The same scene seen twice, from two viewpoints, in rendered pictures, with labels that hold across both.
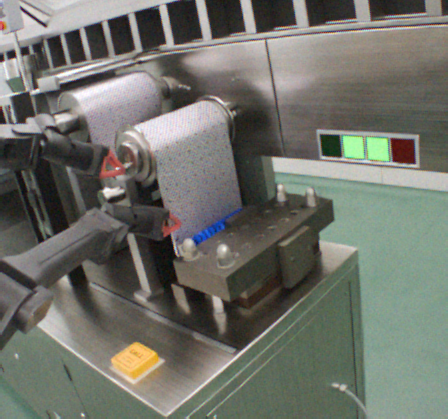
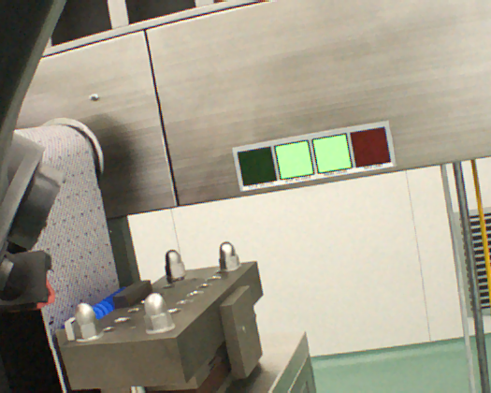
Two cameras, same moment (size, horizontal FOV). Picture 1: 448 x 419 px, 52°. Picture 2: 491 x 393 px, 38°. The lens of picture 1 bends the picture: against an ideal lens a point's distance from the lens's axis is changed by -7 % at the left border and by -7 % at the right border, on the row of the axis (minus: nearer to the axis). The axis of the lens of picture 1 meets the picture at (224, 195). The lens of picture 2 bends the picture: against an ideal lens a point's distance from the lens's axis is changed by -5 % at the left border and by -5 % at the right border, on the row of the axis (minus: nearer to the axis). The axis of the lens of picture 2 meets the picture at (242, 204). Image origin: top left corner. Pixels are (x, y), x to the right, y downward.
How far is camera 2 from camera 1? 45 cm
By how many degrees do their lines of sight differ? 33
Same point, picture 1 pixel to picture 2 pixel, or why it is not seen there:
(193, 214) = (66, 285)
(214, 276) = (151, 344)
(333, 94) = (256, 89)
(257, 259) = (202, 321)
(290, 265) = (241, 339)
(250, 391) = not seen: outside the picture
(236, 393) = not seen: outside the picture
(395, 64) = (346, 32)
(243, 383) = not seen: outside the picture
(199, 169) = (67, 213)
